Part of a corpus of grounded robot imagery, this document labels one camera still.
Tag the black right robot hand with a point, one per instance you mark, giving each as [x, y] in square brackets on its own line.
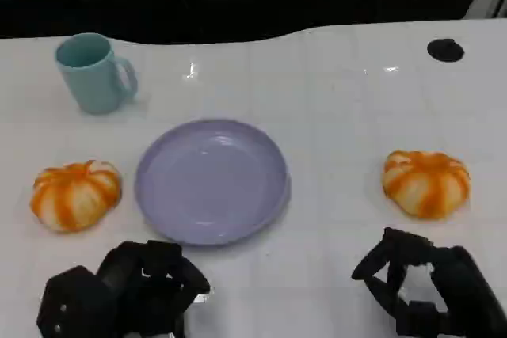
[463, 286]

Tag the orange and white bread roll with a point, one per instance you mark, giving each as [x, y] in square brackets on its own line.
[75, 195]
[425, 185]

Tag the lilac plate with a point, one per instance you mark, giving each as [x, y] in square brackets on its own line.
[210, 179]

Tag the black round table grommet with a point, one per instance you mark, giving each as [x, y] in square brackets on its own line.
[445, 50]

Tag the pale green mug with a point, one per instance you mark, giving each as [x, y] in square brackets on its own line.
[95, 84]

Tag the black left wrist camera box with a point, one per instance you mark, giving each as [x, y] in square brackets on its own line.
[75, 302]

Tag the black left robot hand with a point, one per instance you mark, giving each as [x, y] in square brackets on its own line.
[154, 282]

